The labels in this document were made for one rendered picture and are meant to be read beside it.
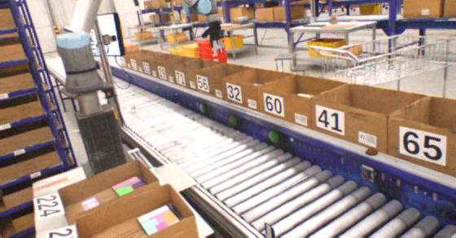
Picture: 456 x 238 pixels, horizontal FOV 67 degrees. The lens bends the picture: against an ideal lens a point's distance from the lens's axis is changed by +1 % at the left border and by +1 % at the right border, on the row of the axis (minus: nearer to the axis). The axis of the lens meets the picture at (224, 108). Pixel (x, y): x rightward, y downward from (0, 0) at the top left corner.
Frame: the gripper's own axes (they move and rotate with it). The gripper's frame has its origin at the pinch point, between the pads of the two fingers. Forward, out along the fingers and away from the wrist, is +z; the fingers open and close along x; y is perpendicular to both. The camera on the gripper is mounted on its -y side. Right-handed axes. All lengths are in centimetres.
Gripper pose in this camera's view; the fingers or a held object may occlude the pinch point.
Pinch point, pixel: (217, 52)
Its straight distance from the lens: 231.9
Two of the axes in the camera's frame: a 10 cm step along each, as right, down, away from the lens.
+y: 8.1, -0.1, -5.9
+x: 5.5, -3.5, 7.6
